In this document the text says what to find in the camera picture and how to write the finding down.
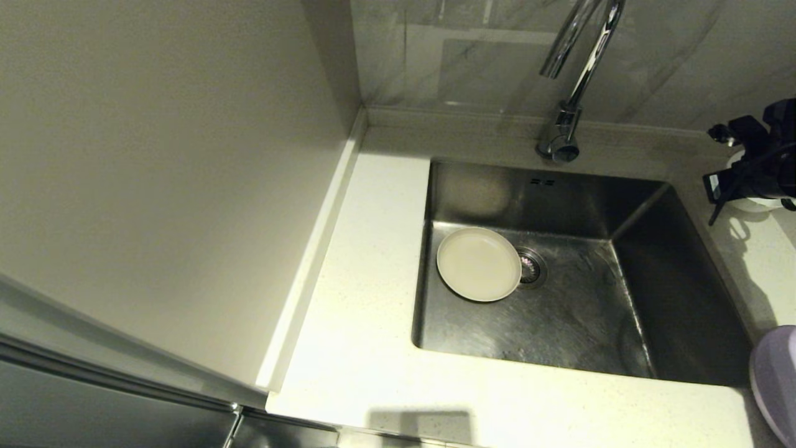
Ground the chrome gooseneck faucet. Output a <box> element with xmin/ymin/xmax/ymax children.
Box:
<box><xmin>538</xmin><ymin>0</ymin><xmax>626</xmax><ymax>164</ymax></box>

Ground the grey tall cabinet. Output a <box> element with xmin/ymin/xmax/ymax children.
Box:
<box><xmin>0</xmin><ymin>0</ymin><xmax>349</xmax><ymax>448</ymax></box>

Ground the cream round plate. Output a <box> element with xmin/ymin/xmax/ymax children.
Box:
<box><xmin>436</xmin><ymin>226</ymin><xmax>523</xmax><ymax>304</ymax></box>

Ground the counter base cabinet front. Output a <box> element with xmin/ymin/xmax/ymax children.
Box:
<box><xmin>221</xmin><ymin>404</ymin><xmax>340</xmax><ymax>448</ymax></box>

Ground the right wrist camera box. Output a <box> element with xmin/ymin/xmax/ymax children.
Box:
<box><xmin>708</xmin><ymin>115</ymin><xmax>769</xmax><ymax>150</ymax></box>

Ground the stainless steel sink basin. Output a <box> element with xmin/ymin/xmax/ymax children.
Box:
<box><xmin>412</xmin><ymin>159</ymin><xmax>753</xmax><ymax>386</ymax></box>

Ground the white round bowl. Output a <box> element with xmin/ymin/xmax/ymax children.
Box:
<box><xmin>726</xmin><ymin>149</ymin><xmax>785</xmax><ymax>213</ymax></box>

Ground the thick black cable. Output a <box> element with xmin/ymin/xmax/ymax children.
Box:
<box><xmin>709</xmin><ymin>142</ymin><xmax>796</xmax><ymax>226</ymax></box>

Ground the metal sink drain strainer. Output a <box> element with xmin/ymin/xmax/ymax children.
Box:
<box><xmin>513</xmin><ymin>247</ymin><xmax>548</xmax><ymax>289</ymax></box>

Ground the purple round plate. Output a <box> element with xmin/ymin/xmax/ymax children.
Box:
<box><xmin>749</xmin><ymin>325</ymin><xmax>796</xmax><ymax>447</ymax></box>

